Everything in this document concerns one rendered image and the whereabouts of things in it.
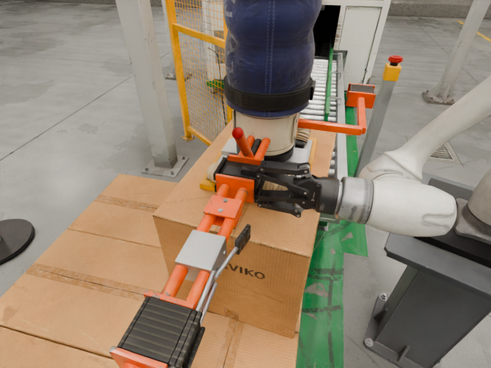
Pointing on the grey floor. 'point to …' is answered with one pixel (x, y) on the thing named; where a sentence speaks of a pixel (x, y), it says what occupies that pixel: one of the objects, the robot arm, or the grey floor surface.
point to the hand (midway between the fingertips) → (240, 181)
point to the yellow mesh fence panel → (183, 63)
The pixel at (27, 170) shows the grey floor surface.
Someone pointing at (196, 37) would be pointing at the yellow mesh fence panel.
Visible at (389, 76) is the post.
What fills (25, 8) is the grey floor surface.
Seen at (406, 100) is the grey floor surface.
